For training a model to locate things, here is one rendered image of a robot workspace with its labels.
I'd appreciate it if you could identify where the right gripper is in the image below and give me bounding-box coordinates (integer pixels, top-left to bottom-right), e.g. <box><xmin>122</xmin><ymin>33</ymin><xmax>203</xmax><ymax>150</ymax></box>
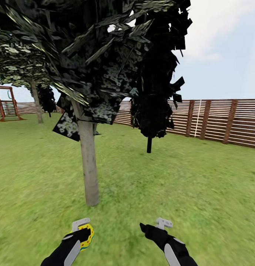
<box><xmin>140</xmin><ymin>223</ymin><xmax>168</xmax><ymax>246</ymax></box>

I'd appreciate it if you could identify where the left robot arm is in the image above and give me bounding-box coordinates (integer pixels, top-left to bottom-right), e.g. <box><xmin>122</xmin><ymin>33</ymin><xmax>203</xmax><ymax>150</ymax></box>
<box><xmin>41</xmin><ymin>218</ymin><xmax>91</xmax><ymax>266</ymax></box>

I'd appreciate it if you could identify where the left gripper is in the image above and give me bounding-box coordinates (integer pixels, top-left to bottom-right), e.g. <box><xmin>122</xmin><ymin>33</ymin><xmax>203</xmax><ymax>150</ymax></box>
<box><xmin>74</xmin><ymin>228</ymin><xmax>91</xmax><ymax>243</ymax></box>

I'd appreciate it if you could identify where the easter egg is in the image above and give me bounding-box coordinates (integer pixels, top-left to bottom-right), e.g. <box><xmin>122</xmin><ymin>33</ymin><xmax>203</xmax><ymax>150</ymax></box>
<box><xmin>79</xmin><ymin>224</ymin><xmax>94</xmax><ymax>251</ymax></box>

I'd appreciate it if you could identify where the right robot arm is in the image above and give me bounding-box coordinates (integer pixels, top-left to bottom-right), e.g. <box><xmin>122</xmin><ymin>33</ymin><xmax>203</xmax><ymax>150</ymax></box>
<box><xmin>140</xmin><ymin>218</ymin><xmax>198</xmax><ymax>266</ymax></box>

